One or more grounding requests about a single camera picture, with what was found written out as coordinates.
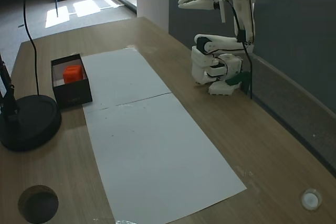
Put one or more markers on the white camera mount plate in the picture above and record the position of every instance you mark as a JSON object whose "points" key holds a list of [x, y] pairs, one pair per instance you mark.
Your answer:
{"points": [[223, 9]]}

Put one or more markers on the dark brown open box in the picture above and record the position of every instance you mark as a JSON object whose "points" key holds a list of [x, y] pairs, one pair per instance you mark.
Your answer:
{"points": [[74, 93]]}

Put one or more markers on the white paper sheet with crosses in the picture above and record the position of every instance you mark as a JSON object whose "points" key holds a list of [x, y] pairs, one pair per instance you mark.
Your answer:
{"points": [[157, 161]]}

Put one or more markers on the grey desk partition panel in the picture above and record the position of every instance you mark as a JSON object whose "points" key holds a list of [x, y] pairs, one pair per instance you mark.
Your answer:
{"points": [[296, 108]]}

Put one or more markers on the black lamp stand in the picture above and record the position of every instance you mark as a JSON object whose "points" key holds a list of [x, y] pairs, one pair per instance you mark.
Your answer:
{"points": [[29, 121]]}

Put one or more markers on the white round cap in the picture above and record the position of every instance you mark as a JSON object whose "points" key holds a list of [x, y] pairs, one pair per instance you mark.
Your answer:
{"points": [[311, 199]]}

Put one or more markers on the plain white paper sheet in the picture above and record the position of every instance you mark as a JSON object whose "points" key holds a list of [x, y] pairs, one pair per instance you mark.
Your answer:
{"points": [[120, 77]]}

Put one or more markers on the orange cube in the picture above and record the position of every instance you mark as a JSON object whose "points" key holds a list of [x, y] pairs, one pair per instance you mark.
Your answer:
{"points": [[73, 74]]}

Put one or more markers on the green table clamp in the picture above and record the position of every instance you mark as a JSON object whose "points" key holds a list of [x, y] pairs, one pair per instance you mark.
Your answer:
{"points": [[240, 78]]}

